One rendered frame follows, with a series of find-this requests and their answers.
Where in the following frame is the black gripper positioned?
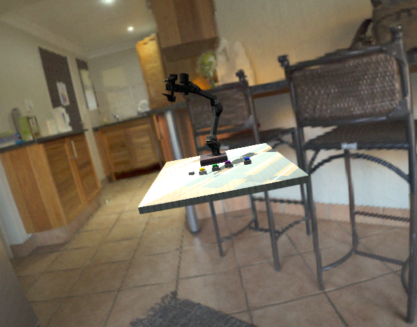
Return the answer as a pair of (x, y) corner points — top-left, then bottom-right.
(162, 74), (183, 102)

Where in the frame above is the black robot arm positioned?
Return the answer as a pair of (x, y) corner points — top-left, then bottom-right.
(166, 74), (223, 157)

